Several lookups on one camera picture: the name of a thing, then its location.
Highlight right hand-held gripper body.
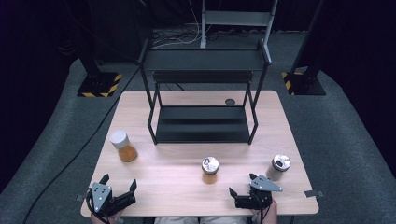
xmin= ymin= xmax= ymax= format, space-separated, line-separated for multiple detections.
xmin=234 ymin=175 xmax=284 ymax=211

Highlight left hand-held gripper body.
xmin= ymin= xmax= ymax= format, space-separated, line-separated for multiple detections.
xmin=86 ymin=181 xmax=137 ymax=217

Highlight silver-lid jar of beige powder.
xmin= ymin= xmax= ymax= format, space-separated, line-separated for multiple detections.
xmin=265 ymin=153 xmax=292 ymax=183

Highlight silver-lid jar of orange powder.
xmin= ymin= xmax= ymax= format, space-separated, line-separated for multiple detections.
xmin=201 ymin=156 xmax=220 ymax=185

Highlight white-lid jar of orange powder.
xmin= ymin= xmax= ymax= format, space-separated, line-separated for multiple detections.
xmin=109 ymin=130 xmax=138 ymax=163

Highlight black metal shelf rack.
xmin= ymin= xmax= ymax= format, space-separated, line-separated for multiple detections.
xmin=136 ymin=38 xmax=273 ymax=147

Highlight person's left hand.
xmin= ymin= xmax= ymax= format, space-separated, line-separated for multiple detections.
xmin=90 ymin=210 xmax=124 ymax=224

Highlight person's right hand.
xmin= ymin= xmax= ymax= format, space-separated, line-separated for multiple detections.
xmin=251 ymin=199 xmax=278 ymax=224

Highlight person's light trousers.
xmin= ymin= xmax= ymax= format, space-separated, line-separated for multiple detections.
xmin=153 ymin=217 xmax=248 ymax=224

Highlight black stand with striped base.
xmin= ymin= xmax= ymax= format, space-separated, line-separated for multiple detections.
xmin=281 ymin=0 xmax=327 ymax=96
xmin=74 ymin=31 xmax=123 ymax=98

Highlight left hand-held gripper cable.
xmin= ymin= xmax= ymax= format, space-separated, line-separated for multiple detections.
xmin=85 ymin=191 xmax=110 ymax=224

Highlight hand-held gripper cable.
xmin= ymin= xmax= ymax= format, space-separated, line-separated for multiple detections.
xmin=253 ymin=203 xmax=272 ymax=224
xmin=85 ymin=191 xmax=110 ymax=224

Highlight right hand-held gripper cable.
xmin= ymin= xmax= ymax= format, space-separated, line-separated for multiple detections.
xmin=253 ymin=203 xmax=272 ymax=224

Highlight long black floor cable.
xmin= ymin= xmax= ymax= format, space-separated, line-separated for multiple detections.
xmin=21 ymin=66 xmax=141 ymax=224

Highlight bundle of floor cables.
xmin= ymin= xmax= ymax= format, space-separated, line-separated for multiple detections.
xmin=150 ymin=27 xmax=250 ymax=49

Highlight grey metal stand frame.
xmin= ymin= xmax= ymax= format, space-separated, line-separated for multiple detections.
xmin=200 ymin=0 xmax=279 ymax=63

